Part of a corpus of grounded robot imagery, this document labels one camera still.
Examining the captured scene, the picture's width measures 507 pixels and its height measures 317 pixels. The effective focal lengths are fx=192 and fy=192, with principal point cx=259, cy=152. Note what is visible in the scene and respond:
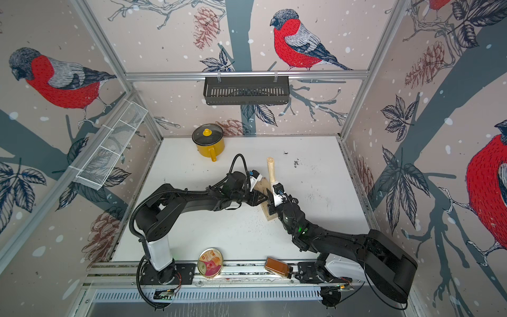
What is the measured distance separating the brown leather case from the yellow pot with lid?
59 cm

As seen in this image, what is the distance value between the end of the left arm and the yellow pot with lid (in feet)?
1.02

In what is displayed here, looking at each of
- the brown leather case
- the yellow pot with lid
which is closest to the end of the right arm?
the brown leather case

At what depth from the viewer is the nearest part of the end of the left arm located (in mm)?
749

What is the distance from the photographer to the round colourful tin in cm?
73

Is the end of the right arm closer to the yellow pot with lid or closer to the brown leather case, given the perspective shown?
the brown leather case

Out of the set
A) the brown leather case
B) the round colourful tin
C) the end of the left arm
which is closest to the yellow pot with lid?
the end of the left arm

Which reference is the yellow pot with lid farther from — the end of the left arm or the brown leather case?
the brown leather case

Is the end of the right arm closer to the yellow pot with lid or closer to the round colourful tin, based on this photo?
the round colourful tin

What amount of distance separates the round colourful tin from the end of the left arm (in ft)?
0.77

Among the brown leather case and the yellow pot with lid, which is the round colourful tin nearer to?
the brown leather case

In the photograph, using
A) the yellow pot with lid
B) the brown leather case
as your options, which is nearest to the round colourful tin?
the brown leather case

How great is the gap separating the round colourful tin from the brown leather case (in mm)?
186

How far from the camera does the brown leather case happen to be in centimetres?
73

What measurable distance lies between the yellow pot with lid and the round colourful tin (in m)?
0.48
